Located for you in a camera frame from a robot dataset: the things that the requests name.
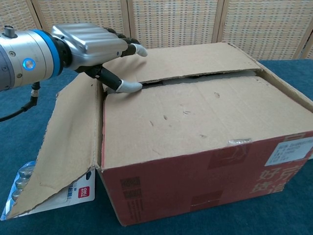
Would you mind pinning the correction tape blister pack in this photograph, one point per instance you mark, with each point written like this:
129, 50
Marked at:
83, 193

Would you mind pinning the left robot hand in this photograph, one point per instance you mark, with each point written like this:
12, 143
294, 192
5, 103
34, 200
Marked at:
93, 41

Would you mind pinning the red cardboard box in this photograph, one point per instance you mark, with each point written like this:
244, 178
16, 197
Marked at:
183, 117

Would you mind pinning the blue felt table cover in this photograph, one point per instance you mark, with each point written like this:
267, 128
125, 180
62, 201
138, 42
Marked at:
22, 137

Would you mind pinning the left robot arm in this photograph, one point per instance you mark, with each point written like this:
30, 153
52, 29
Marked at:
22, 58

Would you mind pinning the woven rattan folding screen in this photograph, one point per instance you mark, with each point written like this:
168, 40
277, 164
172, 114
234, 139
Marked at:
183, 22

